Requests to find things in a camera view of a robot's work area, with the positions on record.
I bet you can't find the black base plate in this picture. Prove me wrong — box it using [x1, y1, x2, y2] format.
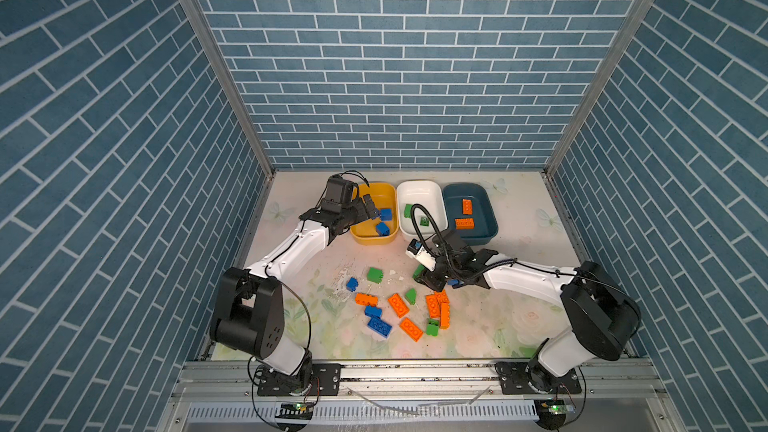
[493, 361, 582, 395]
[254, 362, 341, 397]

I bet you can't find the large blue lego bottom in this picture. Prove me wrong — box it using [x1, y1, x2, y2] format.
[367, 317, 392, 338]

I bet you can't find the left aluminium corner post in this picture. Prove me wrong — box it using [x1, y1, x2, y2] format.
[178, 0, 275, 181]

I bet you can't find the aluminium corner post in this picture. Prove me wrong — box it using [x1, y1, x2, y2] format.
[542, 0, 685, 178]
[178, 0, 275, 181]

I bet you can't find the dark teal plastic container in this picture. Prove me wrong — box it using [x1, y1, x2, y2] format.
[442, 182, 499, 246]

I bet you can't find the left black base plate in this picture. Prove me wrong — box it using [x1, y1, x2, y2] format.
[254, 362, 341, 397]

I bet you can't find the small blue lego far left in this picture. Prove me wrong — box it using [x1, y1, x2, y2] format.
[345, 277, 359, 292]

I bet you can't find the orange lego centre upper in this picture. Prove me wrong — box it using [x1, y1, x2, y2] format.
[435, 291, 450, 303]

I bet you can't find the orange lego centre left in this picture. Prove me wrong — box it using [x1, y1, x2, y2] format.
[387, 293, 410, 318]

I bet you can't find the right aluminium corner post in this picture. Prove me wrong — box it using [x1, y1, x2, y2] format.
[542, 0, 685, 178]

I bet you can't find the orange lego horizontal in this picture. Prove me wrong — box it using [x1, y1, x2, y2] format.
[455, 218, 475, 230]

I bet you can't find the green lego bottom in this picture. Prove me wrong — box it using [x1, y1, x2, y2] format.
[426, 319, 440, 337]

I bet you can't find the circuit board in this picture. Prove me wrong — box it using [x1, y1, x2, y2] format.
[534, 400, 575, 431]
[275, 402, 315, 422]

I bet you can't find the white vent grille strip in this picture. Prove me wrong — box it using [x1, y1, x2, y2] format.
[187, 400, 537, 425]

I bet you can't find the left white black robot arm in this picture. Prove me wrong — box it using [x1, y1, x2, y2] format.
[209, 171, 380, 395]

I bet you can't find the small blue lego lower left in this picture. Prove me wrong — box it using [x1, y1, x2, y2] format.
[364, 305, 383, 318]

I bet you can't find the orange lego standing right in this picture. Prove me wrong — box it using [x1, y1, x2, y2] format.
[439, 302, 451, 329]

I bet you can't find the left circuit board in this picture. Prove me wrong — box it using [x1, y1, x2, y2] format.
[275, 402, 315, 422]

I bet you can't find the orange lego bottom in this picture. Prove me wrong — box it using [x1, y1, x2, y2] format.
[400, 317, 424, 342]

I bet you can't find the yellow plastic container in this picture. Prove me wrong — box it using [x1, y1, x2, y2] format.
[351, 182, 399, 246]

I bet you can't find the right circuit board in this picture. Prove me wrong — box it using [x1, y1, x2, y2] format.
[534, 400, 575, 431]

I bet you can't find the orange lego centre lower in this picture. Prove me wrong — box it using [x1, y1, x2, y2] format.
[425, 294, 441, 319]

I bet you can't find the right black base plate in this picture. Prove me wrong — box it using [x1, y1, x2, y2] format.
[493, 361, 582, 395]

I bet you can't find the aluminium front rail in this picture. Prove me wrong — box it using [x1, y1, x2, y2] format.
[171, 358, 666, 402]

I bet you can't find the white plastic container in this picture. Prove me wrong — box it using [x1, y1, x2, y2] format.
[396, 180, 448, 241]

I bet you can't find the small blue lego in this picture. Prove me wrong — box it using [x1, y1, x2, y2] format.
[345, 277, 359, 292]
[364, 305, 383, 318]

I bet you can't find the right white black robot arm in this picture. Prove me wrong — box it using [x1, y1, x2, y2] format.
[407, 204, 642, 393]

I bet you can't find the orange lego vertical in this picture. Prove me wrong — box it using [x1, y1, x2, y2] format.
[462, 199, 473, 216]

